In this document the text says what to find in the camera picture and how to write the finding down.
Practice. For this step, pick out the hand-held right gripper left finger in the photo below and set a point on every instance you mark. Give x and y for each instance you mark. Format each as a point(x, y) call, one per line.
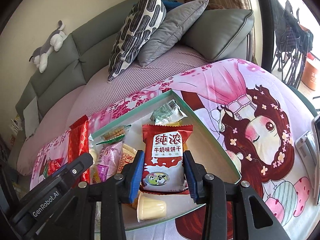
point(135, 177)

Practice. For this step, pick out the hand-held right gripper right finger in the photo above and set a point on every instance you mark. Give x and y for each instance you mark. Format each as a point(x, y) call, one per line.
point(192, 180)

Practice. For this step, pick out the pink swiss roll packet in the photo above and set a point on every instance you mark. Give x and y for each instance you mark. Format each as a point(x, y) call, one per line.
point(108, 157)

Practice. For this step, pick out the pale pudding cup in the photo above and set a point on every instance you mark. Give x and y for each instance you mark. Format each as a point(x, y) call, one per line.
point(151, 206)

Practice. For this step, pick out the red biscuit packet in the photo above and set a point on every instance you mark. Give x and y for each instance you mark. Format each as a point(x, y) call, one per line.
point(165, 155)

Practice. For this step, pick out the teal shallow box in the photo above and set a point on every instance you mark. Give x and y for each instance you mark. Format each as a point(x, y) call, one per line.
point(207, 140)

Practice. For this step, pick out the clear steamed cake packet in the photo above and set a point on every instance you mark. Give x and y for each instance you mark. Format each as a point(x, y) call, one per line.
point(93, 155)

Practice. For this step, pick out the clear cracker packet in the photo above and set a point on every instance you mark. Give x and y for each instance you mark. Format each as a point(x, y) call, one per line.
point(115, 133)

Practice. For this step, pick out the long red packet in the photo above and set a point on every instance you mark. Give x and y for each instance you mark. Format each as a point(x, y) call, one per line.
point(78, 142)

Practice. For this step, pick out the green patterned snack packet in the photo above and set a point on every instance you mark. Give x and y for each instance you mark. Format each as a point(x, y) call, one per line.
point(167, 112)

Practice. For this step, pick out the red foil candy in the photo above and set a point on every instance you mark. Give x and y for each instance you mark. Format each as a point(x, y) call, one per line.
point(55, 166)

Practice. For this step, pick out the white small rack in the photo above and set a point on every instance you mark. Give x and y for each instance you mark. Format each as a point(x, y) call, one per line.
point(15, 126)

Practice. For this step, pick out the pink textured sofa cover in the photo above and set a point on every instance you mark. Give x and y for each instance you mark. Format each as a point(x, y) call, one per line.
point(112, 87)

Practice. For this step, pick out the light grey cushion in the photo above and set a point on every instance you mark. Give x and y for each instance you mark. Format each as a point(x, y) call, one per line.
point(31, 117)

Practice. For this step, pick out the printed blanket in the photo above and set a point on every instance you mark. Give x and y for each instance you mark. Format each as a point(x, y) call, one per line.
point(225, 85)

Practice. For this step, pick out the silver metal device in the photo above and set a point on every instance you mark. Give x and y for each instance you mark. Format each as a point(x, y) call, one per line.
point(308, 150)

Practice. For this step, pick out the grey sofa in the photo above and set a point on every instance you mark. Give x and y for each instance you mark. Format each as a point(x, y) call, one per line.
point(95, 40)

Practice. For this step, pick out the black and white patterned pillow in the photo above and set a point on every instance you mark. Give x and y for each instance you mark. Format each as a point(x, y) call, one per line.
point(137, 32)

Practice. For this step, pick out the grey pillow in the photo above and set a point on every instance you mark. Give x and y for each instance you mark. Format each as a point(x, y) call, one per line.
point(172, 30)

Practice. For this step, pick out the grey and white plush toy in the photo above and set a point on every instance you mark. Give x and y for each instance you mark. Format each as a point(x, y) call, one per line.
point(50, 45)

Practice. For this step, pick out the brown bucket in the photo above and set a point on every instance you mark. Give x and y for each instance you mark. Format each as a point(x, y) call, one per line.
point(311, 72)

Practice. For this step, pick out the black folding chair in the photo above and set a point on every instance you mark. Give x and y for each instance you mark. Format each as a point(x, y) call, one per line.
point(290, 42)

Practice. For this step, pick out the dark window frame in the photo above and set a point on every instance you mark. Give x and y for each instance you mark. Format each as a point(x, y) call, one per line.
point(265, 17)

